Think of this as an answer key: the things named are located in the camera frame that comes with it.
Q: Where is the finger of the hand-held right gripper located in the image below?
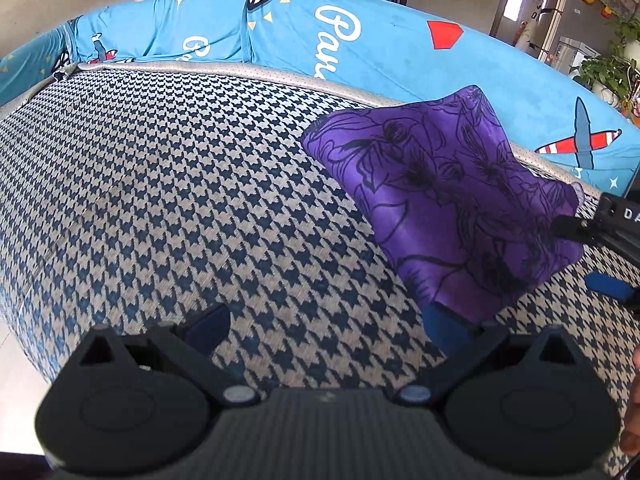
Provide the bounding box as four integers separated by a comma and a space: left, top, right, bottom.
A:
585, 272, 640, 312
551, 215, 608, 247

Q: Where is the grey refrigerator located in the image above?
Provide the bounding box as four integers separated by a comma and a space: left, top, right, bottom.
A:
530, 0, 640, 68

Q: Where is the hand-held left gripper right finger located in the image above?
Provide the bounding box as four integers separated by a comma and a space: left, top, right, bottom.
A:
394, 304, 581, 407

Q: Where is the blue printed sofa cover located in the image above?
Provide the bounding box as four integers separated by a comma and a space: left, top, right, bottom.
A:
0, 0, 640, 198

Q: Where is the trailing green potted plant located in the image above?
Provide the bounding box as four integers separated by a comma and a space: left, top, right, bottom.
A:
569, 20, 640, 113

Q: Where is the door with bright window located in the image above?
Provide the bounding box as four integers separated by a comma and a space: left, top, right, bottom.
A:
490, 0, 556, 48

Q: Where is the white appliance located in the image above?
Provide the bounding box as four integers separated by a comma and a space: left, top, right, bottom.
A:
554, 35, 601, 72

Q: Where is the person's right hand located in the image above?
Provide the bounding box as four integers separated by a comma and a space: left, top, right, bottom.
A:
619, 346, 640, 457

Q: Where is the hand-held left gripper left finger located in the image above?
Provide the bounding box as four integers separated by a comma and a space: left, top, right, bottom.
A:
75, 303, 262, 407

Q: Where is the houndstooth sofa mat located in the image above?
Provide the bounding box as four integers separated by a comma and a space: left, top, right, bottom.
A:
0, 62, 640, 478

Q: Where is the purple floral garment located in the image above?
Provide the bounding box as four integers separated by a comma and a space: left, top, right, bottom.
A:
301, 85, 586, 325

